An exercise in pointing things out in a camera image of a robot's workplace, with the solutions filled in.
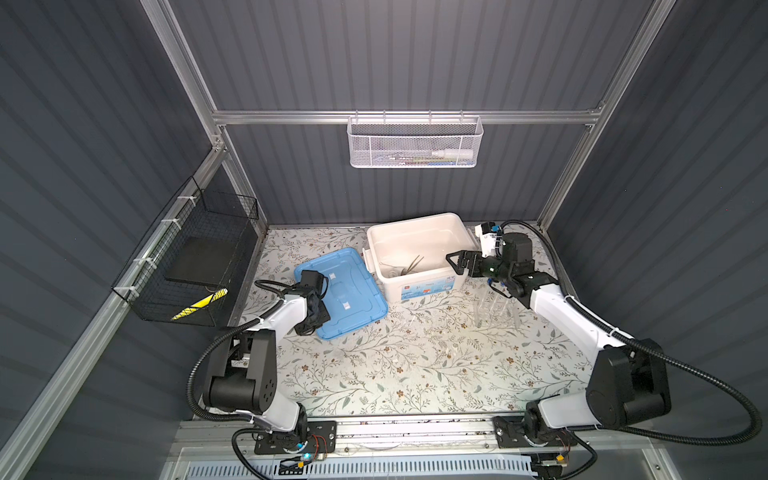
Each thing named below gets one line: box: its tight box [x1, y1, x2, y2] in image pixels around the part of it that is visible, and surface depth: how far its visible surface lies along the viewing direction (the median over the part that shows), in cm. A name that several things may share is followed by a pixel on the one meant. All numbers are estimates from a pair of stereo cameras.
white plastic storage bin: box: [362, 212, 479, 301], surface depth 103 cm
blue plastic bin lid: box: [294, 248, 388, 340], surface depth 101 cm
